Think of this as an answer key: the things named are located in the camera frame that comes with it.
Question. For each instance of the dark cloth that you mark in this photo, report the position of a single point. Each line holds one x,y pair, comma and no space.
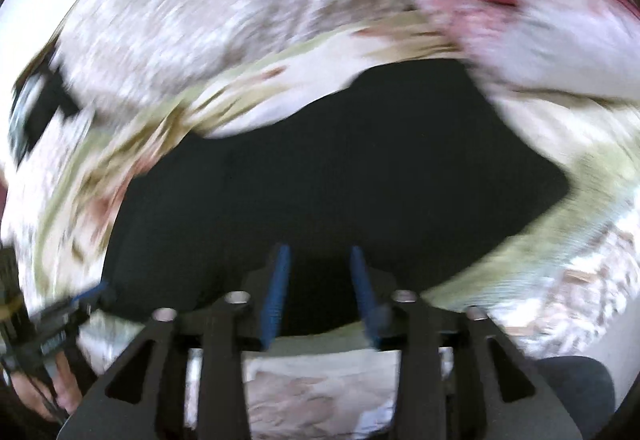
52,105

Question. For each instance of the pink floral quilt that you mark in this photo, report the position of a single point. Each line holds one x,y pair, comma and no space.
550,35

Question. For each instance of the black pants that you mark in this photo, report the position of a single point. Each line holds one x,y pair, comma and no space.
325,180

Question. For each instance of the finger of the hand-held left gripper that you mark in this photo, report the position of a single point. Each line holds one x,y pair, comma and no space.
92,295

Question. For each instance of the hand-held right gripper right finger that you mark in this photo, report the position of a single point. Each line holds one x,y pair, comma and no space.
365,290

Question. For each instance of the grey quilted blanket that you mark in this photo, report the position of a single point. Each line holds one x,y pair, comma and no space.
200,20

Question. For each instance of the person's left hand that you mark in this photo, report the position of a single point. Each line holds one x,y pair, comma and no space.
62,385

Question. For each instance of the person's leg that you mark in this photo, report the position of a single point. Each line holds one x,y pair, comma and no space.
575,390

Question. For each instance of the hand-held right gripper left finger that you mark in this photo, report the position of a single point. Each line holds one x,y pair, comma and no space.
272,290

